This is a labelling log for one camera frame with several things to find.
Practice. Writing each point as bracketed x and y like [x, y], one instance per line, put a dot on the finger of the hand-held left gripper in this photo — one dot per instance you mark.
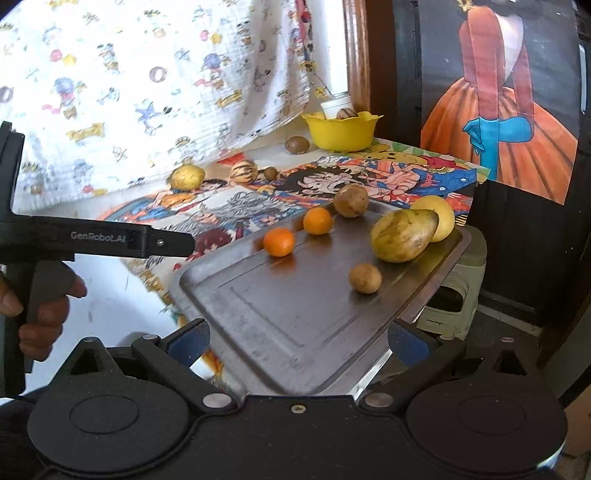
[171, 243]

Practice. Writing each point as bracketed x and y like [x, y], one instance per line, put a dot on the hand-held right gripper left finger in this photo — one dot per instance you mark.
[189, 342]

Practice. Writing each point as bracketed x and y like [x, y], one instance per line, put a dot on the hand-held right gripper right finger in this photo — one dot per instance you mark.
[407, 342]

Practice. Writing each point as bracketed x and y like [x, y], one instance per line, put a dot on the golden yellow pear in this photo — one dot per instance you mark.
[187, 177]

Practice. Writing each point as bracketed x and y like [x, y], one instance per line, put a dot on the metal baking tray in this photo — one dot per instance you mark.
[286, 314]

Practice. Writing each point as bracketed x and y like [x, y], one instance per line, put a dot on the striped pepino melon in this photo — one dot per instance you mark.
[243, 172]

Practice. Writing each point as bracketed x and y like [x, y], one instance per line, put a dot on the mottled yellow-green fruit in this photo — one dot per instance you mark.
[404, 235]

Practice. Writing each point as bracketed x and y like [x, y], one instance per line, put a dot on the small orange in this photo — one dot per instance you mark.
[278, 242]
[317, 220]

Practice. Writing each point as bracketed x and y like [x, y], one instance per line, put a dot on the pale yellow round fruit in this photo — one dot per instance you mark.
[443, 217]

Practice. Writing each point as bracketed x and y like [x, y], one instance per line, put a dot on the brown wrinkled fruit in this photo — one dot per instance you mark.
[351, 200]

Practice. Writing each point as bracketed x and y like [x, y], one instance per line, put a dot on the large brown kiwi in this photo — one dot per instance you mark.
[296, 145]

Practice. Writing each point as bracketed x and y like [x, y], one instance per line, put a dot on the person's left hand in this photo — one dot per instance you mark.
[46, 339]

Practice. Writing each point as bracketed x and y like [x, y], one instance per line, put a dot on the green plastic stool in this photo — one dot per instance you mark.
[466, 267]

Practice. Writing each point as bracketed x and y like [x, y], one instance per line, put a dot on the black door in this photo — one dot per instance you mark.
[508, 240]

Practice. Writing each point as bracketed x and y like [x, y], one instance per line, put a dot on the colourful cartoon printed table cover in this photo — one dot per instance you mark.
[323, 177]

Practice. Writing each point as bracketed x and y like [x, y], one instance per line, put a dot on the white cartoon printed blanket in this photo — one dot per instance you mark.
[138, 69]

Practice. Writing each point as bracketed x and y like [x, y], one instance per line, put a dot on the yellow scalloped plastic bowl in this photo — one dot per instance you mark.
[341, 134]

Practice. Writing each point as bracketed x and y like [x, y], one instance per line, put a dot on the white cup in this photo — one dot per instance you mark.
[334, 108]

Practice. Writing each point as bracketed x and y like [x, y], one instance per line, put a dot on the thin plant twig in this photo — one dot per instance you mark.
[322, 92]

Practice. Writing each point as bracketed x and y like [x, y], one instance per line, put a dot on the small striped fruit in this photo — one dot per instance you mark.
[346, 113]

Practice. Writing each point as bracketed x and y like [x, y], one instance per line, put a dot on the brown wooden door jamb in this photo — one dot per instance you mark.
[358, 55]

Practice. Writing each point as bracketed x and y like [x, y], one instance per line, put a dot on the wall poster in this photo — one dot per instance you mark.
[531, 138]

